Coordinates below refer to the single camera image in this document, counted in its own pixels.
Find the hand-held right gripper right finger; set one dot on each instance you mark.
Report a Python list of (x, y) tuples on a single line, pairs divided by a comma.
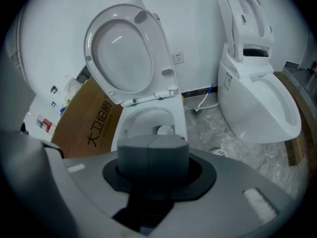
[(223, 182)]

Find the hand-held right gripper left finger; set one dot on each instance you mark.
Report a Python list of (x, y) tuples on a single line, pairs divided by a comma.
[(99, 182)]

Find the white toilet brush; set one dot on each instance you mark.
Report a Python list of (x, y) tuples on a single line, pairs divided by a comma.
[(166, 130)]

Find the white toilet with round lid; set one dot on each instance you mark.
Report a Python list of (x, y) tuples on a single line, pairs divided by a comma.
[(123, 58)]

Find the white smart toilet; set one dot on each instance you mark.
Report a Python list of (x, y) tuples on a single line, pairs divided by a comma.
[(247, 113)]

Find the round white floor drain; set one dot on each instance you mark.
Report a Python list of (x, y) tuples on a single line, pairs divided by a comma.
[(220, 152)]

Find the large brown cardboard box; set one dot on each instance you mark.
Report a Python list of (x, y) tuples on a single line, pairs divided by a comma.
[(81, 123)]

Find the clear plastic bottle red label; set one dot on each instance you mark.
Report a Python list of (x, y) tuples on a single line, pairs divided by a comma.
[(44, 124)]

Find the blue cloth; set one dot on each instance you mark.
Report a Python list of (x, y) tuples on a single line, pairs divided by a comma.
[(62, 110)]

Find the gray plastic bin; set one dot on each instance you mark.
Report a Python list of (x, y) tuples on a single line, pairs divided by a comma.
[(83, 74)]

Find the gray stone ledge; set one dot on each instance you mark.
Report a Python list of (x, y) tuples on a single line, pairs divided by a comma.
[(297, 71)]

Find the white wall socket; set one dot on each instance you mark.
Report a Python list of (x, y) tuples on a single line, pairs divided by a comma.
[(177, 57)]

